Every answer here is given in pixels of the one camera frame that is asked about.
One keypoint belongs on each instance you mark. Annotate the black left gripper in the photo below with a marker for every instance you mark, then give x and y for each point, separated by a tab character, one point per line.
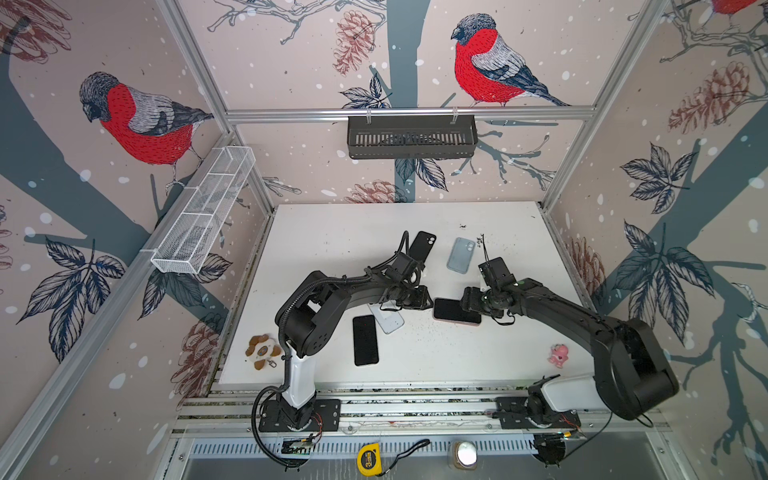
422	302

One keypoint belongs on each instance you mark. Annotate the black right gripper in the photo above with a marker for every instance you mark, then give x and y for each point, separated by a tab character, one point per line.
470	298

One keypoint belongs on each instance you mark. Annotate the pink purple phone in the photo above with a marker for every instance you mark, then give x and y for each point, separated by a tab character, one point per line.
456	311

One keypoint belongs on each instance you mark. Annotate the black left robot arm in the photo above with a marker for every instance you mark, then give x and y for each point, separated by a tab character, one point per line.
308	319

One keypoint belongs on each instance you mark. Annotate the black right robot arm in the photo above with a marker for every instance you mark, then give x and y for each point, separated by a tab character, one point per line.
631	372

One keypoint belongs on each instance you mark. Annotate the white phone face down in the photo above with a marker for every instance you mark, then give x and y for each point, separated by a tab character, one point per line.
387	316

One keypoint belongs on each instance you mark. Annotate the light blue phone case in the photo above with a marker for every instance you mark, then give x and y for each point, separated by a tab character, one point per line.
461	255

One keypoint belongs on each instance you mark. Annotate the black phone case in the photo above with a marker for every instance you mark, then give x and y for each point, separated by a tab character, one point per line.
420	248

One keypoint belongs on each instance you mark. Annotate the black phone face up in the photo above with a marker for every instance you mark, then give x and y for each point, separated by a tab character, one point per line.
365	342

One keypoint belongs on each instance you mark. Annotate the small pink toy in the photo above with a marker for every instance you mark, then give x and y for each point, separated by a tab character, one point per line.
559	355

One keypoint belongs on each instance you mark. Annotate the round silver puck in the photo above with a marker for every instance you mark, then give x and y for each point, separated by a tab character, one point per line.
463	455

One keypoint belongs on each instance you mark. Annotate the yellow tape measure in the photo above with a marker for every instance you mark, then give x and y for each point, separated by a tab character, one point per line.
369	461

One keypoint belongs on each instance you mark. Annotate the small circuit board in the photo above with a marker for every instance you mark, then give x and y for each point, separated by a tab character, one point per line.
296	447

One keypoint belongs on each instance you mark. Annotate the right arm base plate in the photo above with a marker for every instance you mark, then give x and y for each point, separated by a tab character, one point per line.
517	413

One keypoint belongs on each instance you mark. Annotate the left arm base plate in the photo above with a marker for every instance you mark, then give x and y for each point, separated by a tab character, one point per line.
277	416

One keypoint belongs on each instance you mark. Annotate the black wall basket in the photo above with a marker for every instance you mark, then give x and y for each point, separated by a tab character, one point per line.
411	137

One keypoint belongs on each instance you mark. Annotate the white wire mesh basket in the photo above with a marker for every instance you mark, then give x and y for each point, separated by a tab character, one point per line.
194	232

